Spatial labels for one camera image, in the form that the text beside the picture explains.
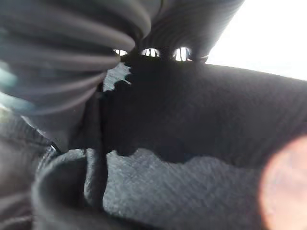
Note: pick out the right robot hand, black cloth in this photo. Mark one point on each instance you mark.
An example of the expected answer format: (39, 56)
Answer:
(72, 48)

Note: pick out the pink garment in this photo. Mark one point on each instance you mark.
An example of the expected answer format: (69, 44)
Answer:
(287, 189)

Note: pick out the dark grey garment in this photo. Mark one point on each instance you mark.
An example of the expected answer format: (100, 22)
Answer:
(172, 189)

